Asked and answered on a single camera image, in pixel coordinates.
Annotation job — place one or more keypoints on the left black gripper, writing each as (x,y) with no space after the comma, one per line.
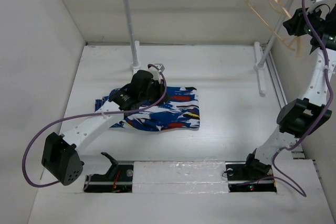
(160,87)

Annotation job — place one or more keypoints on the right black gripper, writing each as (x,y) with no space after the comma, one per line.
(294,25)

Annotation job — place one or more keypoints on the beige plastic clothes hanger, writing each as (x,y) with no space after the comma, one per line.
(281,7)

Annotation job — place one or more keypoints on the blue white red patterned trousers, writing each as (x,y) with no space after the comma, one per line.
(180,111)

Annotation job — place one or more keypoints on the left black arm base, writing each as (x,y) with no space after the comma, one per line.
(117,179)

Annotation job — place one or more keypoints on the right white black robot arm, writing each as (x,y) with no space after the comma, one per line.
(310,110)

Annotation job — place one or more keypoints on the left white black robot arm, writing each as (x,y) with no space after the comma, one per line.
(61,154)

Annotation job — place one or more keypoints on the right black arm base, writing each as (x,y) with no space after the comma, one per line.
(246,179)

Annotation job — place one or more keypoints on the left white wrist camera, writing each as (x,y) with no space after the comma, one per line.
(155,69)

